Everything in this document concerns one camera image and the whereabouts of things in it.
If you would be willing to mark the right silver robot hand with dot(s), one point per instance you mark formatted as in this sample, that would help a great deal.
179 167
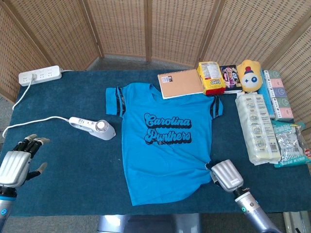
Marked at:
227 174

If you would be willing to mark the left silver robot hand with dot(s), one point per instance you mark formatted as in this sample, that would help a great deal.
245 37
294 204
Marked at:
14 167

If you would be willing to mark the blue Carolina Panthers t-shirt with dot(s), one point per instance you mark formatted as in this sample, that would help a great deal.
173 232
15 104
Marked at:
165 160

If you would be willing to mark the white handheld garment steamer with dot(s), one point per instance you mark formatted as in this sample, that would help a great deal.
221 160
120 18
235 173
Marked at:
107 133

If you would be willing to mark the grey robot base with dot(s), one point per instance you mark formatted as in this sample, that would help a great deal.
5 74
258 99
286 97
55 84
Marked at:
150 223

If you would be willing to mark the long white tissue pack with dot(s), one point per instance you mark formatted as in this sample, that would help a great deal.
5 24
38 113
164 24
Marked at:
257 126

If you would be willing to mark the dark teal table cloth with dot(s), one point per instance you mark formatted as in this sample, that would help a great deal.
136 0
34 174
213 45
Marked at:
73 170

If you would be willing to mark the teal silver snack bag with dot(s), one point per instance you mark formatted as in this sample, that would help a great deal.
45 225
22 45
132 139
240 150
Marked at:
291 143

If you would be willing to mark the pastel tissue multi-pack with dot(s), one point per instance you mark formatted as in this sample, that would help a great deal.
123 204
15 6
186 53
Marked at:
279 97

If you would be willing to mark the black snack packet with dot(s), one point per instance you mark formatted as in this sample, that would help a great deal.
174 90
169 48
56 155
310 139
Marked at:
230 77

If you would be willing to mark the yellow plush toy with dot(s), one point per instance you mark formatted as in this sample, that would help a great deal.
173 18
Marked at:
250 77

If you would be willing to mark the white power strip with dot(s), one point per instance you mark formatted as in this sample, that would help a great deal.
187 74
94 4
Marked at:
48 72

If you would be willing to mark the yellow snack bag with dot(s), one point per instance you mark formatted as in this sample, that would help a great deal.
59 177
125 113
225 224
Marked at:
211 75

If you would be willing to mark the kraft spiral notebook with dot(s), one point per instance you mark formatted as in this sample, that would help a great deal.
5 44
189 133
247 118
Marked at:
182 83

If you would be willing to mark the wicker folding screen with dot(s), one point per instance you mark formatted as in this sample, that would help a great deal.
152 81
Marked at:
121 29

